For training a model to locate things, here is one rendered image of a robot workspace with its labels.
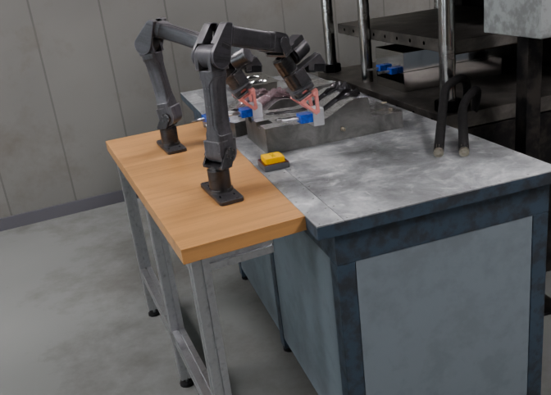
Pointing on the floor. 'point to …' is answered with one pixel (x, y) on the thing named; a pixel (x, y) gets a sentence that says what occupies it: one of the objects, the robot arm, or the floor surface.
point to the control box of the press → (535, 23)
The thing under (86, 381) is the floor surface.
